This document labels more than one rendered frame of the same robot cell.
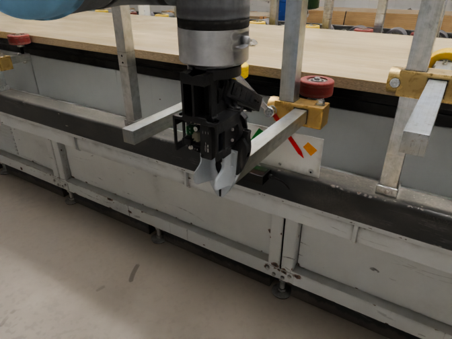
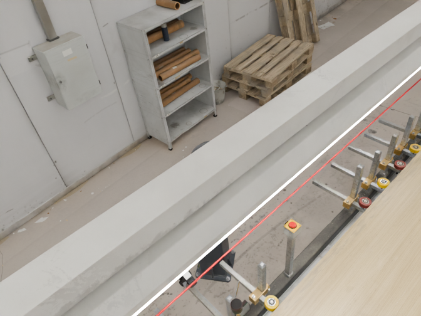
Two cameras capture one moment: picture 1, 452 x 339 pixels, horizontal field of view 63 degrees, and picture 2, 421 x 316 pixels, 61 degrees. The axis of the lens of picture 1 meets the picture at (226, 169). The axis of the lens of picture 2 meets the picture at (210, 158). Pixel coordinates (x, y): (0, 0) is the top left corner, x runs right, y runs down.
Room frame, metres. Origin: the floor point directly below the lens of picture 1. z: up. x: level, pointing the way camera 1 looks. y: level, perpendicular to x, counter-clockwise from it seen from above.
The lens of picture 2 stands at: (1.14, -0.97, 2.87)
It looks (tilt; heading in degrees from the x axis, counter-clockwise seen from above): 42 degrees down; 111
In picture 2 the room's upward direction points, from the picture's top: 8 degrees counter-clockwise
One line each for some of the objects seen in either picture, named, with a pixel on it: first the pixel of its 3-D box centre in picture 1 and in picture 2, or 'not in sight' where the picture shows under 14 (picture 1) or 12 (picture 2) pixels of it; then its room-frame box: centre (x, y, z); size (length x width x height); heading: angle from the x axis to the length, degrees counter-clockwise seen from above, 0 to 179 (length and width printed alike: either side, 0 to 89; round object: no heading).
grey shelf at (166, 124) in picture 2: not in sight; (173, 76); (-0.53, 2.58, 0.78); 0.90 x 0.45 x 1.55; 64
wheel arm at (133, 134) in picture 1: (192, 107); (245, 284); (0.86, 0.08, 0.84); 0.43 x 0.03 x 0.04; 149
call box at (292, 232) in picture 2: not in sight; (292, 229); (1.10, 0.29, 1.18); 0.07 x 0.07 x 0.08; 59
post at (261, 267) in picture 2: not in sight; (262, 286); (0.96, 0.07, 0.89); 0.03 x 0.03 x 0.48; 59
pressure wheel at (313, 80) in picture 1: (314, 101); not in sight; (0.87, -0.22, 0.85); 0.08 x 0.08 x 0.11
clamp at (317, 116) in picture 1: (297, 110); not in sight; (0.82, -0.17, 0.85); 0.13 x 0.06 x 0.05; 59
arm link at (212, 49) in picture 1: (215, 46); not in sight; (0.49, 0.01, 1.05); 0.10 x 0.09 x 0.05; 59
